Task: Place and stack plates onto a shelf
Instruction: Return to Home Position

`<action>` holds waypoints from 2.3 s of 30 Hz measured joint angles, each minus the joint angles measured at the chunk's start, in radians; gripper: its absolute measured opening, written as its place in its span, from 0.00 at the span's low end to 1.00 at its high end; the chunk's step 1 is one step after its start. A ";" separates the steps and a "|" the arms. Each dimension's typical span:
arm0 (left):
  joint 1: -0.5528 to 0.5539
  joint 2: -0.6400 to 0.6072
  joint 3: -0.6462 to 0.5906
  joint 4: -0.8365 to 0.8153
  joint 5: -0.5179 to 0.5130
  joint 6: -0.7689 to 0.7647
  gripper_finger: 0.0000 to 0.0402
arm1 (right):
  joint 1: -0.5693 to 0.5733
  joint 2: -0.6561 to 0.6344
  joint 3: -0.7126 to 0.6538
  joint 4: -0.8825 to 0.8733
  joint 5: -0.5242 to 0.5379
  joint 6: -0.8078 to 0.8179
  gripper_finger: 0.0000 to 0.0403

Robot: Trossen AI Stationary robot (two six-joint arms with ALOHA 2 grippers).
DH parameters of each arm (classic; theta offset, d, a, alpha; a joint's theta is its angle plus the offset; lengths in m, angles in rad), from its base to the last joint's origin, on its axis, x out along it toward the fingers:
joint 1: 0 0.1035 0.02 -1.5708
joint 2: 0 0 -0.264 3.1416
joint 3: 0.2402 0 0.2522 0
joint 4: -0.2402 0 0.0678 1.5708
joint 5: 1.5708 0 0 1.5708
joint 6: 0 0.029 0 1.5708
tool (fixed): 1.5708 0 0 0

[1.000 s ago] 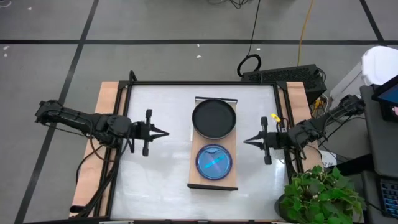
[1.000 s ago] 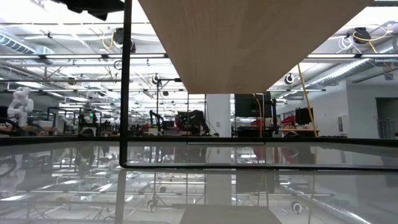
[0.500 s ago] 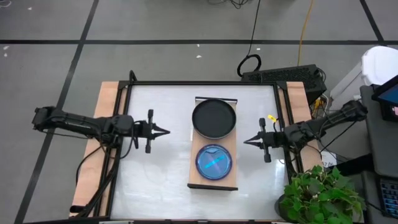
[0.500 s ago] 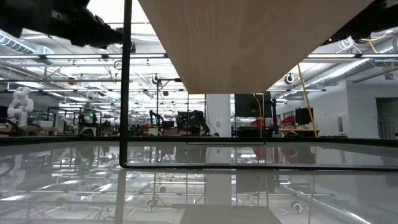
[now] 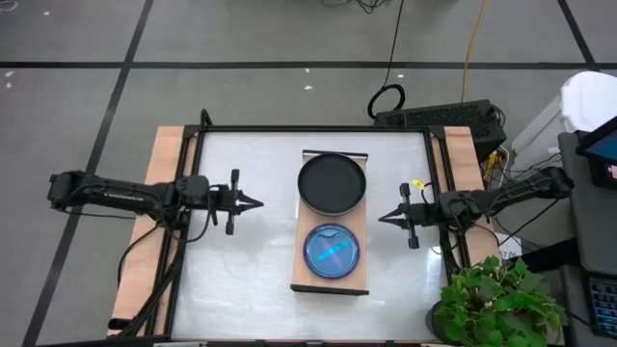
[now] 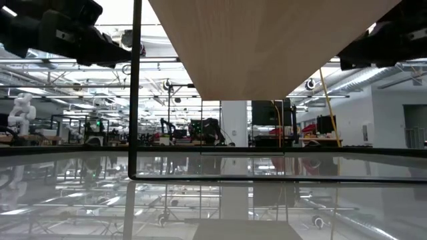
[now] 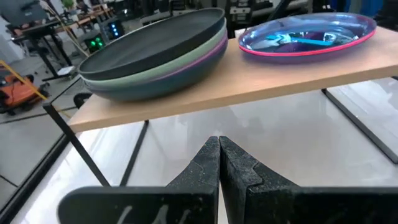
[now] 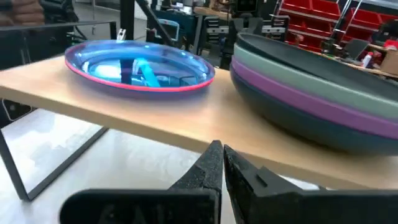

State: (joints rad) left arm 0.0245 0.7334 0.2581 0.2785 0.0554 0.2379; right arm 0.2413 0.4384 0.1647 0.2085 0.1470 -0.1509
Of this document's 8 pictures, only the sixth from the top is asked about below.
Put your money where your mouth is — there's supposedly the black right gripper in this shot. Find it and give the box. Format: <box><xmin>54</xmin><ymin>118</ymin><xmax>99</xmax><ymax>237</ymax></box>
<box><xmin>337</xmin><ymin>16</ymin><xmax>427</xmax><ymax>71</ymax></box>

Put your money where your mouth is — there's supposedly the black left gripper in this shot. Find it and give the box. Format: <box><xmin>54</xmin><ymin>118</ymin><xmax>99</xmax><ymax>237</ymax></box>
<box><xmin>0</xmin><ymin>9</ymin><xmax>133</xmax><ymax>69</ymax></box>

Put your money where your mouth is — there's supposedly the black computer monitor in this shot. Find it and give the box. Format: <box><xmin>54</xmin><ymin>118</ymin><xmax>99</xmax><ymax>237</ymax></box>
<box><xmin>316</xmin><ymin>115</ymin><xmax>337</xmax><ymax>135</ymax></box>

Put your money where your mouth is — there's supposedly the black robot workstation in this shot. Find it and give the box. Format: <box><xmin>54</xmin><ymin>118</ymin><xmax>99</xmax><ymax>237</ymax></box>
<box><xmin>49</xmin><ymin>115</ymin><xmax>110</xmax><ymax>146</ymax></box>

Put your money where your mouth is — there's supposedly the light wooden desk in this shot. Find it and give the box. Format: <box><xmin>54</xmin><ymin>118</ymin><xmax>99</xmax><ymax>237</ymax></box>
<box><xmin>299</xmin><ymin>137</ymin><xmax>341</xmax><ymax>147</ymax></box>

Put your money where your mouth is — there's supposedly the white humanoid robot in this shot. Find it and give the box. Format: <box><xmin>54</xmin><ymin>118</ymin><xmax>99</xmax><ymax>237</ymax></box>
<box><xmin>7</xmin><ymin>93</ymin><xmax>37</xmax><ymax>136</ymax></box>

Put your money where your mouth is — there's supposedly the wooden workbench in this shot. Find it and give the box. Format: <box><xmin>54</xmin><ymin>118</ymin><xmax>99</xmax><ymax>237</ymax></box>
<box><xmin>0</xmin><ymin>134</ymin><xmax>63</xmax><ymax>146</ymax></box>

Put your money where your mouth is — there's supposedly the large black monitor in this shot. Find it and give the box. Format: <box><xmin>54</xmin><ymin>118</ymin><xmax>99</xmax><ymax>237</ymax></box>
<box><xmin>252</xmin><ymin>99</ymin><xmax>293</xmax><ymax>127</ymax></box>

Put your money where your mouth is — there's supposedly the white column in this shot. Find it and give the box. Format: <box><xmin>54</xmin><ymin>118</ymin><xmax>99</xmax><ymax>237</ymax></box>
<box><xmin>222</xmin><ymin>101</ymin><xmax>248</xmax><ymax>147</ymax></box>

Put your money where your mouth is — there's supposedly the silver ventilation duct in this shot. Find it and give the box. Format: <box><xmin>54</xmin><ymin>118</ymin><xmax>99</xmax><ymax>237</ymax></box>
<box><xmin>333</xmin><ymin>65</ymin><xmax>427</xmax><ymax>96</ymax></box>

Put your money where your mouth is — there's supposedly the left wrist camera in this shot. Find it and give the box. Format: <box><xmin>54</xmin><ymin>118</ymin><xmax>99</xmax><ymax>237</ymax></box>
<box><xmin>49</xmin><ymin>0</ymin><xmax>103</xmax><ymax>27</ymax></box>

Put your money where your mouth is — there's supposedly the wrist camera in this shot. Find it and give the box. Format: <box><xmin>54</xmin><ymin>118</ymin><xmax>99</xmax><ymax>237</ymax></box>
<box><xmin>378</xmin><ymin>0</ymin><xmax>427</xmax><ymax>26</ymax></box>
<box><xmin>49</xmin><ymin>0</ymin><xmax>103</xmax><ymax>27</ymax></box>

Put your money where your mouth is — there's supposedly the thick yellow cable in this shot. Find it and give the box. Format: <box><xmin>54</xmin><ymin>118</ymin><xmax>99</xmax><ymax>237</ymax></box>
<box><xmin>318</xmin><ymin>68</ymin><xmax>343</xmax><ymax>148</ymax></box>

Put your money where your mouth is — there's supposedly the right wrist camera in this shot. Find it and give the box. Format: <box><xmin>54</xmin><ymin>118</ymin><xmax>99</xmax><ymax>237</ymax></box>
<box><xmin>378</xmin><ymin>0</ymin><xmax>427</xmax><ymax>26</ymax></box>

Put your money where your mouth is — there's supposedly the wooden shelf with black frame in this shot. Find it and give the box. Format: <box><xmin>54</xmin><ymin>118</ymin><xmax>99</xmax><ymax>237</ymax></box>
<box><xmin>127</xmin><ymin>0</ymin><xmax>427</xmax><ymax>183</ymax></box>

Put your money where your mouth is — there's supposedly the black table frame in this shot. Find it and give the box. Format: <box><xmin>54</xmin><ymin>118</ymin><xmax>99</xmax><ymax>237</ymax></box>
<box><xmin>0</xmin><ymin>145</ymin><xmax>427</xmax><ymax>158</ymax></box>

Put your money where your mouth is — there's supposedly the thin yellow cable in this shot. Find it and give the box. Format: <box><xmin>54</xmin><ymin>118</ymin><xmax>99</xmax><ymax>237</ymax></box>
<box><xmin>272</xmin><ymin>99</ymin><xmax>283</xmax><ymax>148</ymax></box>

